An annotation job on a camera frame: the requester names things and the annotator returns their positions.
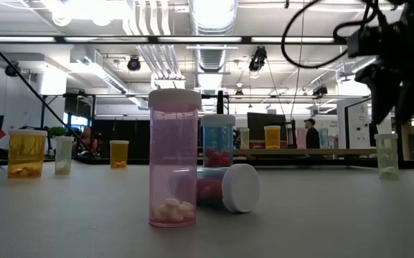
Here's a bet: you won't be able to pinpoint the large pale green pill bottle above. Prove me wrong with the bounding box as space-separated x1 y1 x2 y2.
374 133 400 181

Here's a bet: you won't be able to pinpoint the blue bottle white pills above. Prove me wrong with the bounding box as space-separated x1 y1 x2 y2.
319 128 329 150

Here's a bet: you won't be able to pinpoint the small pink pill bottle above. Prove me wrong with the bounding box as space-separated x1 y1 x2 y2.
296 128 307 150

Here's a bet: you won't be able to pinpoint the small orange pill bottle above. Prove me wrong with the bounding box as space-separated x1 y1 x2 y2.
263 125 281 150
109 140 130 169

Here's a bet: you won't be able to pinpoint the slim blue bottle red pills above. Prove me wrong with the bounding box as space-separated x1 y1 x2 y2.
200 114 236 168

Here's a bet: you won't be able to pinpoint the tall pink pill bottle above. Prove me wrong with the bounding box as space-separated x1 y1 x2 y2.
148 88 202 229

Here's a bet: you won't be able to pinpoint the large orange pill bottle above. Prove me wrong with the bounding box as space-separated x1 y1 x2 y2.
7 129 49 179

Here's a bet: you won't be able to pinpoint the black slim monitor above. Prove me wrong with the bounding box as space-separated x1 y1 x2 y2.
369 123 382 148

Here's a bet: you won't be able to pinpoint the person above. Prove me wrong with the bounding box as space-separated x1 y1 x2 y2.
304 118 321 150
72 125 100 158

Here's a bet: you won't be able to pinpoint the large black monitor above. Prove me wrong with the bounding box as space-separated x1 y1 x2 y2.
247 112 287 143

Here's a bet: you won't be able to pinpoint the wide blue bottle red pills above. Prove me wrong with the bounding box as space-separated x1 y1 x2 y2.
196 163 260 214

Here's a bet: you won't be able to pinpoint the green potted plant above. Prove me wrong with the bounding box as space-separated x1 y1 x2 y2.
47 125 67 139

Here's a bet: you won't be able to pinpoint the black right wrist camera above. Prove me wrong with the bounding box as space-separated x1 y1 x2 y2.
347 27 385 58

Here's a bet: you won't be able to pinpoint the black metal shelf frame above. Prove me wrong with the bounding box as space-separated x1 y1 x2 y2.
344 97 405 169

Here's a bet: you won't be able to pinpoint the black shelf base rail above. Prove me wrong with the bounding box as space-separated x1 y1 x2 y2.
73 156 414 169

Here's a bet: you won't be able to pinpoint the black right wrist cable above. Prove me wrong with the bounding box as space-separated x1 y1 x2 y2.
281 0 380 70

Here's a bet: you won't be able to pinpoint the black upright post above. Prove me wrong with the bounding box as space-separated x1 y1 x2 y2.
216 90 225 115

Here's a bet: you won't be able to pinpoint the silver ceiling duct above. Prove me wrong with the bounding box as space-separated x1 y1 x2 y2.
188 0 240 90

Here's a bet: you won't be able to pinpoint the black overhead station frame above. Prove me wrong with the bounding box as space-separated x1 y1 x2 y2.
0 34 349 46

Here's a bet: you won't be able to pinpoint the black background frame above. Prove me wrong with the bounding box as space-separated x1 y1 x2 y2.
36 92 98 125

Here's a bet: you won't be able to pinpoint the thin black slanted cable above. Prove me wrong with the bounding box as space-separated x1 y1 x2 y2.
0 20 96 159

